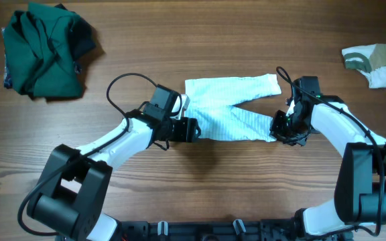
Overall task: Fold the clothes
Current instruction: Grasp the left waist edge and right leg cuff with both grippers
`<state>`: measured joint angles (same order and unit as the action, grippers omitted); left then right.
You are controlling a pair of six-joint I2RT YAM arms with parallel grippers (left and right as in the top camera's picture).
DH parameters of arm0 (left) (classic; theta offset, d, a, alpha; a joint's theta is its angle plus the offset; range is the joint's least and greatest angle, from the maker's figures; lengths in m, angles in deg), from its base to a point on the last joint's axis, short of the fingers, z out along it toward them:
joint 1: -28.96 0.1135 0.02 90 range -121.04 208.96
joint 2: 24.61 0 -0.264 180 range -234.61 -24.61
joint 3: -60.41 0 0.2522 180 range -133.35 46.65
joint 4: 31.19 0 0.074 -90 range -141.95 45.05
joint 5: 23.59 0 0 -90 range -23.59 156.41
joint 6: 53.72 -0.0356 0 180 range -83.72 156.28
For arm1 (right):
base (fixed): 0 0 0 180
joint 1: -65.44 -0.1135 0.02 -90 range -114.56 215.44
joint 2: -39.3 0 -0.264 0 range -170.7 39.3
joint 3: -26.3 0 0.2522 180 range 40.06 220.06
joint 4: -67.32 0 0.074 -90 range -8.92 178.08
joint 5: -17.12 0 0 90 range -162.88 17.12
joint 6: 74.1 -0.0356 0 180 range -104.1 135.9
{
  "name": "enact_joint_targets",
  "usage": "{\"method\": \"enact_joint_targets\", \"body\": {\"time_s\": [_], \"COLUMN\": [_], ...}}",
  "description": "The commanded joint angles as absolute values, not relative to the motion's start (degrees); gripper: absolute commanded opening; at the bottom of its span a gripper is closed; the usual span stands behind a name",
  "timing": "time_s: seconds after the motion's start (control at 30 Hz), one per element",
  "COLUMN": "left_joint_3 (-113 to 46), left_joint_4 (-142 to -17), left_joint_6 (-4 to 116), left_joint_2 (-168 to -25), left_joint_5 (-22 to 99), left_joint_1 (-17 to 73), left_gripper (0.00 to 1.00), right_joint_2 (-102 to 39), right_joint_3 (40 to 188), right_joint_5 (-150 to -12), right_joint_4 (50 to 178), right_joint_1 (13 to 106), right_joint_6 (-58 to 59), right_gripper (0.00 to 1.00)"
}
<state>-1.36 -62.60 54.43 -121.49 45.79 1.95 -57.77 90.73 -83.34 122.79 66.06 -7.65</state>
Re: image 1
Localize left black cable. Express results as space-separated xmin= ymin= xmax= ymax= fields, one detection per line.
xmin=17 ymin=72 xmax=160 ymax=237

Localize right black cable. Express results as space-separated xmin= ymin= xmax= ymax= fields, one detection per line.
xmin=275 ymin=66 xmax=386 ymax=237

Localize light blue striped baby pants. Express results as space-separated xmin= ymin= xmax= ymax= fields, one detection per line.
xmin=185 ymin=74 xmax=281 ymax=142

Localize black cable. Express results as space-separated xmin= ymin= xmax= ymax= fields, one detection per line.
xmin=275 ymin=66 xmax=386 ymax=237
xmin=17 ymin=72 xmax=160 ymax=237

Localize green cloth bag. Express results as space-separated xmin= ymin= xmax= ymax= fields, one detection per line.
xmin=3 ymin=3 xmax=83 ymax=98

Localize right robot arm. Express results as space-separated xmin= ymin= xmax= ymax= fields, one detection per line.
xmin=270 ymin=76 xmax=386 ymax=240

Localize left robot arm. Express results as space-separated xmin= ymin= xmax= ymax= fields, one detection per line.
xmin=18 ymin=85 xmax=200 ymax=240

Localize blue patterned cloth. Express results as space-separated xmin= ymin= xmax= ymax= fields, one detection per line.
xmin=1 ymin=27 xmax=13 ymax=89

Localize white olive tan folded garment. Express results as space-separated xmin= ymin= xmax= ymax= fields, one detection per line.
xmin=341 ymin=44 xmax=386 ymax=89

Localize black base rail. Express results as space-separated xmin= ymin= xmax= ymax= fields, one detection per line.
xmin=55 ymin=218 xmax=353 ymax=241

